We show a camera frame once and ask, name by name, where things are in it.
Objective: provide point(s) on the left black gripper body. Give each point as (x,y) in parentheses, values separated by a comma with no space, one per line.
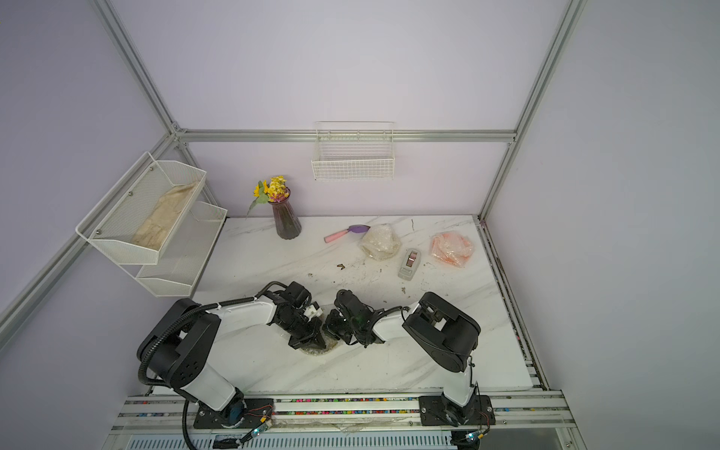
(300,332)

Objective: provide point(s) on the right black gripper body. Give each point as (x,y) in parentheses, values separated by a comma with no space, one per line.
(339,328)

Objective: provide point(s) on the dark yellow patterned plate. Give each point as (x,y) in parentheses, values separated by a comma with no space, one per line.
(323,346)

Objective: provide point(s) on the clear bubble wrap sheet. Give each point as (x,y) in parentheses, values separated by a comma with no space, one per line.
(381,242)
(451,248)

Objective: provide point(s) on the cream yellow plate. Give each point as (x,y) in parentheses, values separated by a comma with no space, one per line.
(381,242)

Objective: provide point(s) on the orange plate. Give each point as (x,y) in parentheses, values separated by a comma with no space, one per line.
(451,248)

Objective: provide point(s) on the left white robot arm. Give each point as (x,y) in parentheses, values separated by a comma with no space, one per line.
(175,353)

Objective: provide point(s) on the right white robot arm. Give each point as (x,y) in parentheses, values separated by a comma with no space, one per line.
(446,334)

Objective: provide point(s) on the grey tape dispenser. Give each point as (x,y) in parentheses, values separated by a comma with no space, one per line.
(409,264)

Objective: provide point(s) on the pink purple scoop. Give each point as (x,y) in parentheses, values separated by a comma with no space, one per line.
(353,229)

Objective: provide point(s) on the dark glass vase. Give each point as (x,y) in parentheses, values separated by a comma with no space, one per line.
(287,223)

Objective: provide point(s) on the white mesh lower shelf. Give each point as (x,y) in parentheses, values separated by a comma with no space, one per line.
(181,265)

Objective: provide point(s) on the white mesh shelf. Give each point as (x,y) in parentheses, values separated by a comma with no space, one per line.
(181,265)
(113,222)

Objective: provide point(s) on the yellow flower bouquet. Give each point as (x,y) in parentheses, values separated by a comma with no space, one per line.
(273,191)

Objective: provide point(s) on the beige folded cloth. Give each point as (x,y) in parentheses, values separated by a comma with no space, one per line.
(156,228)

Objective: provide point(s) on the white mesh upper shelf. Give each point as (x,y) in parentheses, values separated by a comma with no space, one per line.
(113,222)

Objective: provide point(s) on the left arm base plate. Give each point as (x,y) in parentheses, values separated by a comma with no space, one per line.
(243,414)

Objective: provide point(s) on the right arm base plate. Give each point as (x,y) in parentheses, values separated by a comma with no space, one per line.
(440,411)

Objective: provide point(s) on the white wire wall basket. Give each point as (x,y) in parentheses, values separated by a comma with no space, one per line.
(354,151)

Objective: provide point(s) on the aluminium mounting rail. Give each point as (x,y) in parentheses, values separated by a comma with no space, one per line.
(354,413)

